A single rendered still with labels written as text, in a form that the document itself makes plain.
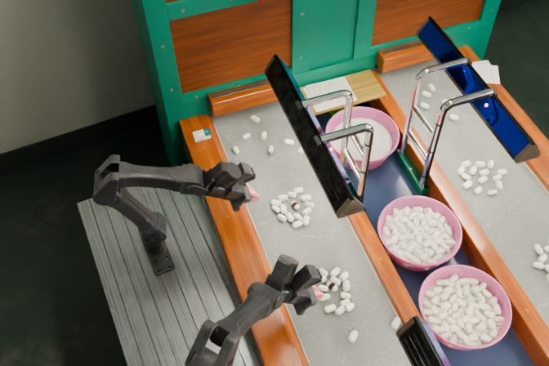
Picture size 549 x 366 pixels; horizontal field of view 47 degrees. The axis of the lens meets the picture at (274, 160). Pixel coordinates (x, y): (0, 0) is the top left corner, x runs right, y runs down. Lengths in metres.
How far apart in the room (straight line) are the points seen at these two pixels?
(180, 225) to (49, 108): 1.25
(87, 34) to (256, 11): 1.06
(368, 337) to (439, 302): 0.25
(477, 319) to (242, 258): 0.72
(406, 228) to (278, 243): 0.42
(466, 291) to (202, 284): 0.82
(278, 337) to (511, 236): 0.82
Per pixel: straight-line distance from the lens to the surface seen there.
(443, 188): 2.19
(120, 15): 2.98
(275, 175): 2.20
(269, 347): 1.85
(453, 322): 1.96
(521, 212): 2.24
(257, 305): 1.59
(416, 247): 2.07
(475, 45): 2.78
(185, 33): 2.14
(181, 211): 2.22
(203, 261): 2.10
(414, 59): 2.54
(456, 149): 2.35
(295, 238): 2.05
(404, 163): 2.30
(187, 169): 1.84
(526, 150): 1.93
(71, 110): 3.26
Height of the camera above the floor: 2.47
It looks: 50 degrees down
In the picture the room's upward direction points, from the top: 1 degrees counter-clockwise
